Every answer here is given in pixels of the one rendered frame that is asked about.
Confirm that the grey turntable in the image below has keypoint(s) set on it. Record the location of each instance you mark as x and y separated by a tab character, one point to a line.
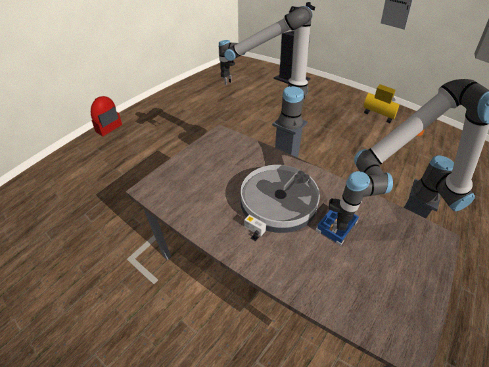
267	206

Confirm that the wooden table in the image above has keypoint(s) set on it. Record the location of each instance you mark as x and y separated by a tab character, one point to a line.
344	286

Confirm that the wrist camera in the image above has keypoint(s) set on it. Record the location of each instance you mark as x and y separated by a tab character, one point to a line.
334	205

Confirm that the yellow cart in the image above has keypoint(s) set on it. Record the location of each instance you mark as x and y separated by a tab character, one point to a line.
382	105

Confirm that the grey wall cabinet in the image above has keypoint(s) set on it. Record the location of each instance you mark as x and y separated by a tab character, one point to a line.
483	42

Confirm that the grey electrical panel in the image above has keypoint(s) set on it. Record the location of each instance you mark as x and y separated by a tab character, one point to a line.
397	13

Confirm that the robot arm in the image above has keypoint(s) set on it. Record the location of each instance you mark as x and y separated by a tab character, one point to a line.
420	122
300	57

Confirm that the white control box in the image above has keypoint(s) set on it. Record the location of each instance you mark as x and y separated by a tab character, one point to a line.
254	223

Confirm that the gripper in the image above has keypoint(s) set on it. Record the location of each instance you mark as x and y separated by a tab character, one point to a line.
226	68
344	220

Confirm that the black cabinet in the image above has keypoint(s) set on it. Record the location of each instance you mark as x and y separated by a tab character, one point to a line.
286	57

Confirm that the red welding helmet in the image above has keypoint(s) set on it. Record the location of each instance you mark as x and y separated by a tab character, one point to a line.
105	116

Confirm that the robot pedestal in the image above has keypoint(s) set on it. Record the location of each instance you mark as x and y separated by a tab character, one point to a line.
284	139
418	206

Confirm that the blue crate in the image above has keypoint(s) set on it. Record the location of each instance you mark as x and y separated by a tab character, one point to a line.
324	225

